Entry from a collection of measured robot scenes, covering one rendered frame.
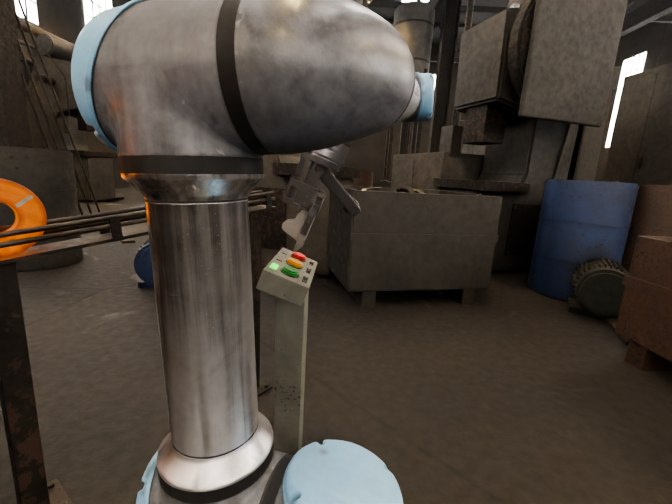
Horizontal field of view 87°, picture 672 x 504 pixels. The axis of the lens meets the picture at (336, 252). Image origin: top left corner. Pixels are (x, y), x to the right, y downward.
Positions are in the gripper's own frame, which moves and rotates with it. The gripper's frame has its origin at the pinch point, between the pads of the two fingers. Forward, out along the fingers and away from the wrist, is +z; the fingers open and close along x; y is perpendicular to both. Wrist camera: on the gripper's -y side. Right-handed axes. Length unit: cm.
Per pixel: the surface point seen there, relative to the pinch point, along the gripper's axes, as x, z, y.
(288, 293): 4.5, 9.6, -1.8
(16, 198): 9, 12, 56
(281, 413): -2.4, 43.9, -12.2
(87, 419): -20, 86, 43
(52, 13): -807, -79, 754
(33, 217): 7, 15, 53
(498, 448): -20, 41, -83
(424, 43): -781, -339, -48
